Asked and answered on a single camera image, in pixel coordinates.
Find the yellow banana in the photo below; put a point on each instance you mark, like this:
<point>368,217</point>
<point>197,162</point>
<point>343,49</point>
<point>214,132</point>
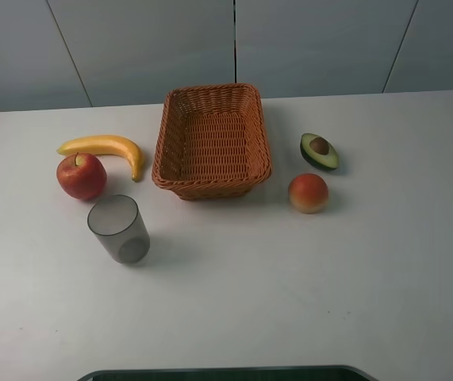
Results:
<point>113,145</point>

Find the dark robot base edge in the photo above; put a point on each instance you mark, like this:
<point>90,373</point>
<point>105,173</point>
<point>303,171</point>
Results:
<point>323,372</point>

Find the brown wicker basket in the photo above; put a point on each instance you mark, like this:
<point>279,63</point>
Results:
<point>212,142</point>

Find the orange red peach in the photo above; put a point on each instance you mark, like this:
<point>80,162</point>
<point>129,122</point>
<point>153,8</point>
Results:
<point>308,193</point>

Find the halved avocado with pit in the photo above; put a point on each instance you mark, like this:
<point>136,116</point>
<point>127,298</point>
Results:
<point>319,152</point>

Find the grey translucent plastic cup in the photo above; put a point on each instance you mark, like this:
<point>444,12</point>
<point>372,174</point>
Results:
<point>116,222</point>

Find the red apple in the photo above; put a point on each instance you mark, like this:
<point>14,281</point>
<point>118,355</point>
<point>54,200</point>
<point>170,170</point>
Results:
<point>82,176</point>

